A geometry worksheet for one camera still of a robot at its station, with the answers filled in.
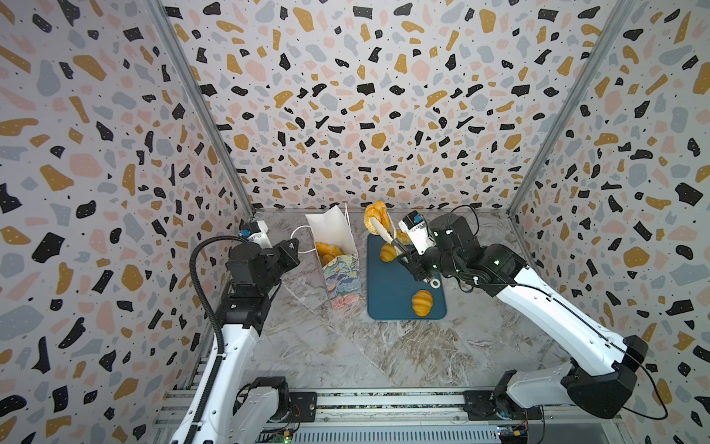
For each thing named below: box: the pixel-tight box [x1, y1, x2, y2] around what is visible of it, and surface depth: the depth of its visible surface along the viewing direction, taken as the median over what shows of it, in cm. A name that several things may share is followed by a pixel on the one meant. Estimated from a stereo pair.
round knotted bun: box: [364, 200, 392, 235], surface depth 74 cm
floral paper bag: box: [305, 205, 362, 310], surface depth 86 cm
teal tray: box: [367, 233, 447, 321], surface depth 95 cm
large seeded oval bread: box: [315, 242, 343, 268], surface depth 96 cm
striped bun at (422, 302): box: [411, 289, 434, 318], surface depth 92 cm
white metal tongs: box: [369, 213, 410, 264], surface depth 71 cm
